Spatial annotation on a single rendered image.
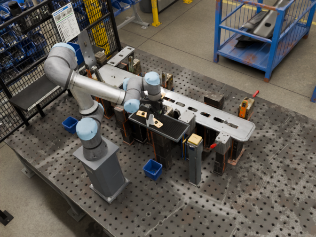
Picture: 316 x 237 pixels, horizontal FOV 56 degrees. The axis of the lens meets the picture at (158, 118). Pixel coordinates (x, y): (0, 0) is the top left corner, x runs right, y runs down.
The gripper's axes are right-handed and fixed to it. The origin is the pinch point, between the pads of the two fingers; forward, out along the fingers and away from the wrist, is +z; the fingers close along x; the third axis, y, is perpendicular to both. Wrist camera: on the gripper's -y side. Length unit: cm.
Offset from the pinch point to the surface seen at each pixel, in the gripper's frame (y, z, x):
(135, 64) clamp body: -70, 15, 41
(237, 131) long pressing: 34, 19, 38
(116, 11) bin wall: -244, 65, 146
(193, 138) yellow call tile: 24.7, 3.0, 5.5
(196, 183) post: 28, 46, 4
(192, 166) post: 25.8, 28.1, 3.2
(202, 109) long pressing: 3.8, 19.1, 39.1
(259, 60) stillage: -52, 103, 214
